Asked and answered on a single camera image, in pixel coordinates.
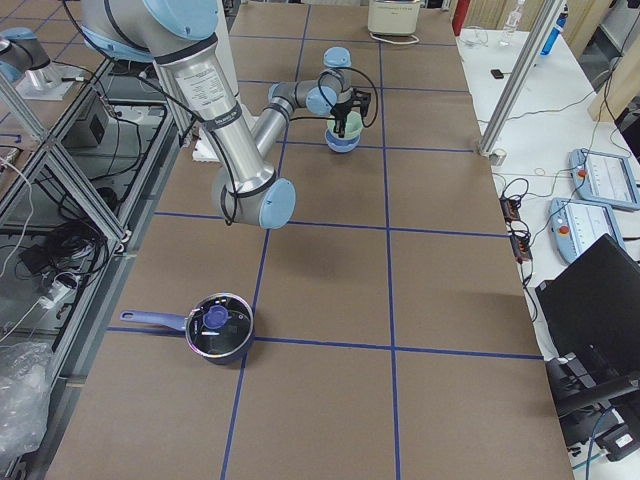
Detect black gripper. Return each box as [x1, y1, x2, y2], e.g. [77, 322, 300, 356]
[331, 100, 353, 137]

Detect green bowl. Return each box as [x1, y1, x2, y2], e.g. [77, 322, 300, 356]
[326, 111, 364, 139]

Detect blue bowl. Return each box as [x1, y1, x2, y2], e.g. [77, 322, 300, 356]
[325, 130, 361, 154]

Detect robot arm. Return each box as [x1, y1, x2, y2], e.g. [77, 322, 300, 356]
[1, 27, 61, 91]
[81, 1, 356, 229]

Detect white chrome toaster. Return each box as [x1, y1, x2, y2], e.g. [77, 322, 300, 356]
[367, 0, 421, 36]

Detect orange black adapter strip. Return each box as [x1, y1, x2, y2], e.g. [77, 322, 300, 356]
[499, 195, 533, 264]

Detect dark blue lidded saucepan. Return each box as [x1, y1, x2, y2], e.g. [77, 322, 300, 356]
[119, 293, 255, 365]

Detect blue water bottle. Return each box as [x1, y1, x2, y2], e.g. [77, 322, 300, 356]
[540, 2, 569, 56]

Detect blue teach pendant near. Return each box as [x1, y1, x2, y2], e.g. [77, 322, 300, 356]
[549, 198, 626, 264]

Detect blue teach pendant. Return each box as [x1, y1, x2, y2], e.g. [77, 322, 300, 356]
[568, 148, 639, 211]
[549, 198, 626, 264]

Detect blue teach pendant far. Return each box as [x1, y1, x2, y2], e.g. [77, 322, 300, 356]
[568, 148, 639, 211]

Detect black laptop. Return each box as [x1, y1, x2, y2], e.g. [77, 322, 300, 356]
[536, 234, 639, 374]

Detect clear plastic bag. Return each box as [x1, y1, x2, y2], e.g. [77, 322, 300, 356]
[1, 341, 53, 462]

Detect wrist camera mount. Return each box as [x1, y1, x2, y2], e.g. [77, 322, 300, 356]
[351, 89, 371, 117]

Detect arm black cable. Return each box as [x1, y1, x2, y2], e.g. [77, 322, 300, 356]
[62, 0, 381, 226]

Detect white toaster power cord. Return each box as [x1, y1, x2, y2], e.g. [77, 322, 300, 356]
[372, 30, 422, 49]

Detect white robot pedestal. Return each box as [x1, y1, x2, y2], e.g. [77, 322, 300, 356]
[191, 0, 261, 165]

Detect aluminium frame post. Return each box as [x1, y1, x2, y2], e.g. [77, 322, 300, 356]
[477, 0, 565, 166]

